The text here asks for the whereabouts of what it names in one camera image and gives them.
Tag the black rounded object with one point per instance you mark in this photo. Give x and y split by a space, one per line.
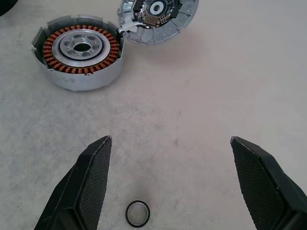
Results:
4 6

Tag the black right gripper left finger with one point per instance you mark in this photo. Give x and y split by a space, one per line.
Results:
81 187

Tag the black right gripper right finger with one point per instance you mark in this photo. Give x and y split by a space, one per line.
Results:
266 187

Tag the silver motor cover circuit board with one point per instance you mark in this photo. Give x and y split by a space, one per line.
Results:
168 31

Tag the silver motor housing copper windings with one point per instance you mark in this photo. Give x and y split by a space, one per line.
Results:
79 79

